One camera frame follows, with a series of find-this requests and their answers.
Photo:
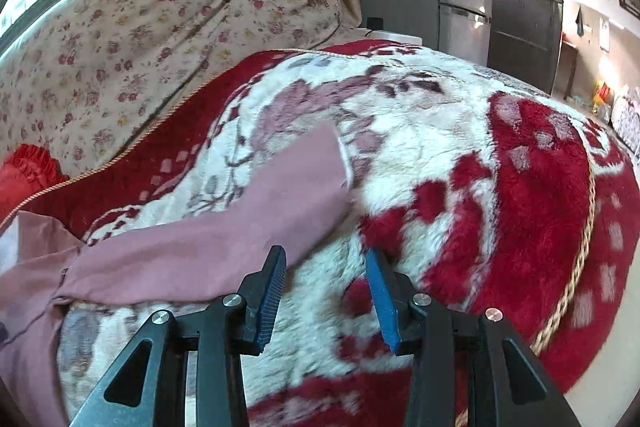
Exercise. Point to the white wall paper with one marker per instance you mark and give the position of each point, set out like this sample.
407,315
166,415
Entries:
604,34

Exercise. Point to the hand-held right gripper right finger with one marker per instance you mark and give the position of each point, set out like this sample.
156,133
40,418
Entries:
382,302

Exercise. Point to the blue hanging cloth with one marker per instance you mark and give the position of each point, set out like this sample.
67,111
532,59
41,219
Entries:
580,23

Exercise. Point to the red and white floral blanket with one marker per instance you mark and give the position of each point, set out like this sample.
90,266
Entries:
425,147

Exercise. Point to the colourful toys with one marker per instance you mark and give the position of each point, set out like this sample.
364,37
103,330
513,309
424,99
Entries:
601,94

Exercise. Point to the cream floral bed sheet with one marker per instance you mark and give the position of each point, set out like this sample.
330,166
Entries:
100,57

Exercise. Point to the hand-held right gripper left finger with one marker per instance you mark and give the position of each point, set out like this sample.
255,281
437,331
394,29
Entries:
272,307

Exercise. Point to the pink garment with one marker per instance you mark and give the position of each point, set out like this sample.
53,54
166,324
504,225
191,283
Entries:
200,252

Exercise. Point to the dark wooden table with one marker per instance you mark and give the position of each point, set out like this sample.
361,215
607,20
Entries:
565,67

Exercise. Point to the white box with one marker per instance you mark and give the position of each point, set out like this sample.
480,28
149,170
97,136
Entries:
395,36

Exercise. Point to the red ruffled pillow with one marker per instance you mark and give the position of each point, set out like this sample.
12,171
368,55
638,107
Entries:
25,177

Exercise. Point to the floral sofa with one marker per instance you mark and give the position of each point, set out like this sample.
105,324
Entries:
627,119

